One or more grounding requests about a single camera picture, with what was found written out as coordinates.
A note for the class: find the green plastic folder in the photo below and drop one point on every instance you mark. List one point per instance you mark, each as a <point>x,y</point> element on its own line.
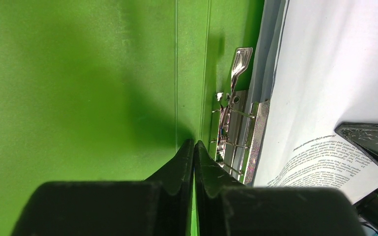
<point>108,89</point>

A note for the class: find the metal folder clip mechanism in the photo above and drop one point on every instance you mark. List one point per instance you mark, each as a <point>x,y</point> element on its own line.
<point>237,140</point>

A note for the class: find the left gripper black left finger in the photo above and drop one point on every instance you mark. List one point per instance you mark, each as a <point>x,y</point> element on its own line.
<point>160,205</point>

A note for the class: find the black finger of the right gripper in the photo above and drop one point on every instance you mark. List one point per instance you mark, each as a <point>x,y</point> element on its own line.
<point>364,136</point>

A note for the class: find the printed paper sheet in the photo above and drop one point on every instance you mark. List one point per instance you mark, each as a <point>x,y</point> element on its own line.
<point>326,73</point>

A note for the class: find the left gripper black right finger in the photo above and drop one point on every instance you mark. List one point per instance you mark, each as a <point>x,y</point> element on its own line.
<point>226,207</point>

